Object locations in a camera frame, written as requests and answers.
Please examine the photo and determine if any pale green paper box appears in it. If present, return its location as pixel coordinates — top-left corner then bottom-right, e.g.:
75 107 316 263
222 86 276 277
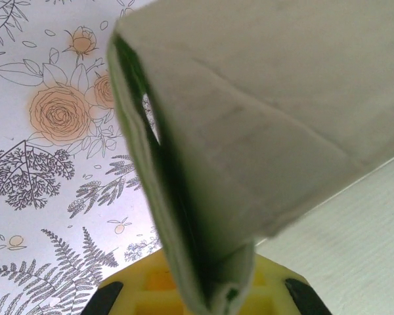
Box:
106 0 394 315

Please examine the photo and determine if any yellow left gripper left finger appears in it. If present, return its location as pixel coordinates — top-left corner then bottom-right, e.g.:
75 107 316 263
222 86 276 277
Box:
85 252 188 315

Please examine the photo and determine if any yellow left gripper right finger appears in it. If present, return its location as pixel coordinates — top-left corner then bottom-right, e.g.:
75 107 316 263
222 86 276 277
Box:
239 254 331 315

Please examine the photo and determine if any floral printed table cover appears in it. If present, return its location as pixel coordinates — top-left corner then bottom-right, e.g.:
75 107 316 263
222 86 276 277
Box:
0 0 171 315

